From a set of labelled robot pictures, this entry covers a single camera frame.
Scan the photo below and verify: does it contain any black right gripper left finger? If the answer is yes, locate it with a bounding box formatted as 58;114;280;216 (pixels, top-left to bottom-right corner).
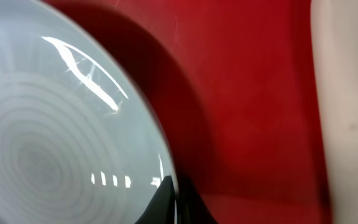
135;176;176;224

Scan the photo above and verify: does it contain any white plastic spoon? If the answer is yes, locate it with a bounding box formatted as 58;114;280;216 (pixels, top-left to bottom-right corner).
311;0;358;223

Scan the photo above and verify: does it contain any small light blue bowl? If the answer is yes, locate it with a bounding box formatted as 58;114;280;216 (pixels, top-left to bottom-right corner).
0;1;179;224

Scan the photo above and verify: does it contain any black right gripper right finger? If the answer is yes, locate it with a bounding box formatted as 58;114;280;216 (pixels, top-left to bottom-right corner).
177;177;218;224

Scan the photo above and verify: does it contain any red plastic tray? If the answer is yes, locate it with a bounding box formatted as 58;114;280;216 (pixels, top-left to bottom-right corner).
52;0;334;223

